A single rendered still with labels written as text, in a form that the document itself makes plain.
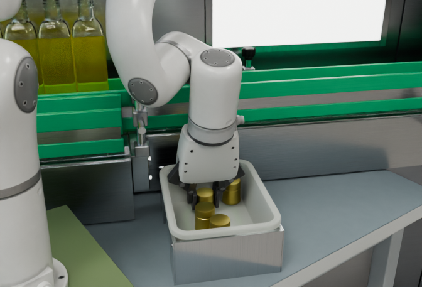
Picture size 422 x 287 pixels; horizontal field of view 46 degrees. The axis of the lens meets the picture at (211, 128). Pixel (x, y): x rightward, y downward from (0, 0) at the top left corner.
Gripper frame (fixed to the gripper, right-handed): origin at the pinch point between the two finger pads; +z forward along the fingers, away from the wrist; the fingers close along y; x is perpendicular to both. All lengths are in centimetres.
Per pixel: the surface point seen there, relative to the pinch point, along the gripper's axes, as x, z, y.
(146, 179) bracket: -3.2, -2.3, 10.1
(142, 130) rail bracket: -1.2, -15.2, 10.8
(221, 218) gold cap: 8.3, -3.3, -0.9
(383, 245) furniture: 3.6, 17.1, -39.1
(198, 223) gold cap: 6.0, 0.2, 2.3
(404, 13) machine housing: -37, -16, -54
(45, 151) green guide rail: -7.1, -7.3, 26.6
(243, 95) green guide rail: -16.4, -9.6, -10.5
